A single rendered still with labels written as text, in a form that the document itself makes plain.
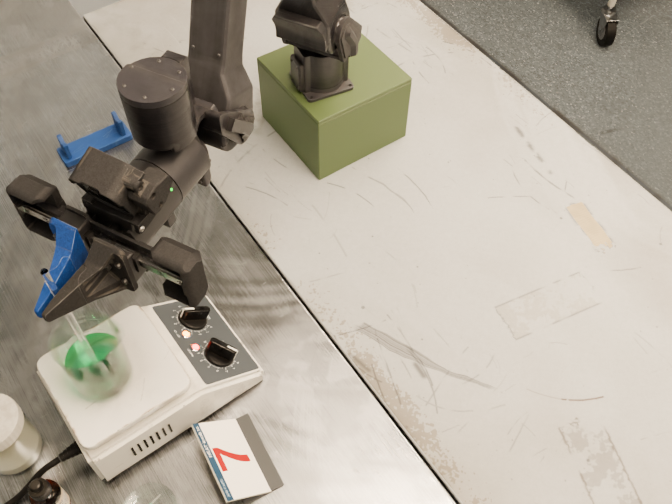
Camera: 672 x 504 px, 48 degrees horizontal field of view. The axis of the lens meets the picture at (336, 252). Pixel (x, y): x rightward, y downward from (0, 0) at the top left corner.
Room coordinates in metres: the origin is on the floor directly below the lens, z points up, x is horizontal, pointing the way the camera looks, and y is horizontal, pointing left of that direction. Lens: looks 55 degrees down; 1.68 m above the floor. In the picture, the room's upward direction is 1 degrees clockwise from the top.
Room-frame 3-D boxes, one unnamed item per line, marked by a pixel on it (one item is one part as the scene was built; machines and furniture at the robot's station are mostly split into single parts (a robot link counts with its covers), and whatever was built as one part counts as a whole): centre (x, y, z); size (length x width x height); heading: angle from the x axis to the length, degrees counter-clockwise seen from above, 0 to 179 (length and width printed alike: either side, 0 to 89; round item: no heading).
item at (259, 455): (0.27, 0.10, 0.92); 0.09 x 0.06 x 0.04; 29
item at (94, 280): (0.32, 0.20, 1.16); 0.07 x 0.04 x 0.06; 153
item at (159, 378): (0.33, 0.22, 0.98); 0.12 x 0.12 x 0.01; 37
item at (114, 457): (0.35, 0.20, 0.94); 0.22 x 0.13 x 0.08; 127
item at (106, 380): (0.33, 0.23, 1.03); 0.07 x 0.06 x 0.08; 96
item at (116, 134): (0.72, 0.34, 0.92); 0.10 x 0.03 x 0.04; 125
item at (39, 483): (0.22, 0.28, 0.93); 0.03 x 0.03 x 0.07
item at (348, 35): (0.74, 0.02, 1.10); 0.09 x 0.07 x 0.06; 65
